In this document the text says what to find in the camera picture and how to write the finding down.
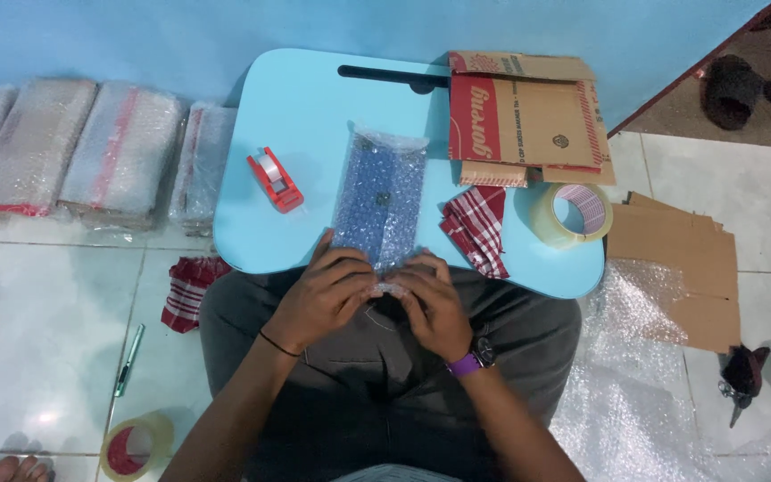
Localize person's left hand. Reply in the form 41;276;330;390
261;231;385;357

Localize person's right hand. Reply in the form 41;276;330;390
384;249;475;364

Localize bubble-wrapped blue packet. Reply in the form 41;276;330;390
331;124;430;297

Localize thin black wristband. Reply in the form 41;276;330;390
258;330;303;358

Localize person's grey shorts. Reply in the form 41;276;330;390
199;266;582;482

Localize red white checkered cloth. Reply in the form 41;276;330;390
439;186;511;280
161;256;232;334

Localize red tape dispenser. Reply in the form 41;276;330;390
246;146;305;214

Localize clear packing tape roll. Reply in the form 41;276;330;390
529;183;614;250

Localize small corrugated cardboard piece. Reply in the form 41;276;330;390
459;161;530;188

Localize light blue lap table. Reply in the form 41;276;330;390
213;48;606;300

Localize green utility cutter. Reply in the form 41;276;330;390
113;324;146;398

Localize tape roll with red core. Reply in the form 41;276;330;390
99;411;175;482

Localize red printed flattened cardboard box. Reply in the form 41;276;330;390
448;51;617;187

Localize large clear bubble wrap sheet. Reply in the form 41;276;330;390
549;258;771;482

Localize plain brown cardboard sheets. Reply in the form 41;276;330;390
606;191;742;353

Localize metal scissors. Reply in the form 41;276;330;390
718;380;754;429

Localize brown floor mat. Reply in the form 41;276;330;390
609;0;771;154

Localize purple strap wristwatch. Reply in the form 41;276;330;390
446;336;497;380

